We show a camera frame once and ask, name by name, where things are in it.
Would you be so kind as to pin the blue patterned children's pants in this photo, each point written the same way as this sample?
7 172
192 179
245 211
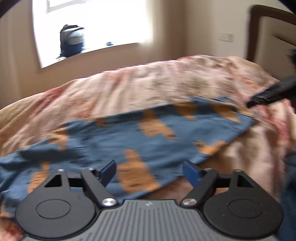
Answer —
148 146

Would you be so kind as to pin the brown padded headboard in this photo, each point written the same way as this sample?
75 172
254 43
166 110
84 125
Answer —
271 40

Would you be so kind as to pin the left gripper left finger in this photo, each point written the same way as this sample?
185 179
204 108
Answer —
95 183

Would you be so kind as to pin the navy blue backpack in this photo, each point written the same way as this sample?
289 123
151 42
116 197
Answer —
71 40

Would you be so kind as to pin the white wall switch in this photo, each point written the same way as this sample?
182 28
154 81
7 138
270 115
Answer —
227 37

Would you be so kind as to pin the blue sleeved left forearm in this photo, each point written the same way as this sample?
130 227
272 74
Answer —
288 200

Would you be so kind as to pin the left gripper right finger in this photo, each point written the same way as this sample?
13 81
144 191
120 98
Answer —
202 181

